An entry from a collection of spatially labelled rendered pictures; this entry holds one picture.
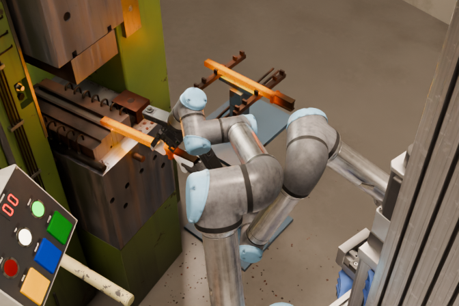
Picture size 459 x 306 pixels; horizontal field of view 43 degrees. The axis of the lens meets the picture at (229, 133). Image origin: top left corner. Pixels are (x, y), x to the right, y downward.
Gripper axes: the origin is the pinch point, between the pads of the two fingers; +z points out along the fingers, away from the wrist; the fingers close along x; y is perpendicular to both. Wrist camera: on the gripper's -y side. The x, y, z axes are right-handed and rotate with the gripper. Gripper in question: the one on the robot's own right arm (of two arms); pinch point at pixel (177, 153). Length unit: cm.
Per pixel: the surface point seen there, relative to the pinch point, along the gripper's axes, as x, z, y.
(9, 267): -64, 7, -9
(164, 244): 9, 23, 80
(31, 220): -50, 14, -9
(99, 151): -9.8, 27.7, 4.8
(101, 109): 4.4, 38.4, 0.9
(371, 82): 196, -5, 102
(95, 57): -2.7, 27.2, -31.4
